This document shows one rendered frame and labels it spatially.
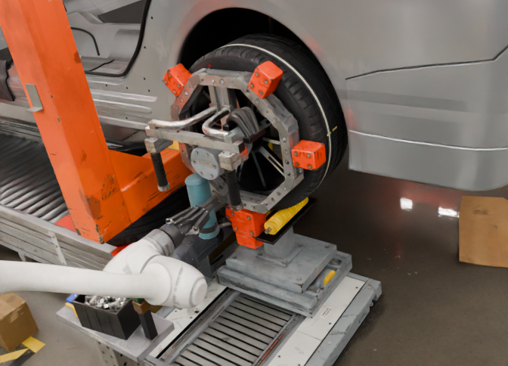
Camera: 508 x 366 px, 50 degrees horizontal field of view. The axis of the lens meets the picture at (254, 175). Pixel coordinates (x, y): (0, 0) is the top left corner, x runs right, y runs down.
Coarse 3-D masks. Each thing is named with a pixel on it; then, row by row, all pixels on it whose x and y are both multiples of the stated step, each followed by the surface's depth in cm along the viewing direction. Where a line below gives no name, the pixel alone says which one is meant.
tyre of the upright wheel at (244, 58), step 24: (240, 48) 191; (264, 48) 192; (288, 48) 194; (192, 72) 206; (288, 72) 185; (312, 72) 192; (288, 96) 184; (312, 96) 187; (336, 96) 196; (312, 120) 184; (336, 120) 195; (336, 144) 198
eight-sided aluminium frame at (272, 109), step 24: (216, 72) 193; (240, 72) 188; (192, 96) 202; (288, 120) 182; (192, 144) 219; (288, 144) 183; (192, 168) 220; (288, 168) 189; (216, 192) 218; (240, 192) 216; (288, 192) 194
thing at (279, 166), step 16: (208, 96) 210; (192, 112) 217; (256, 112) 206; (256, 144) 213; (256, 160) 211; (272, 160) 207; (224, 176) 224; (240, 176) 221; (256, 176) 226; (272, 176) 225; (256, 192) 217
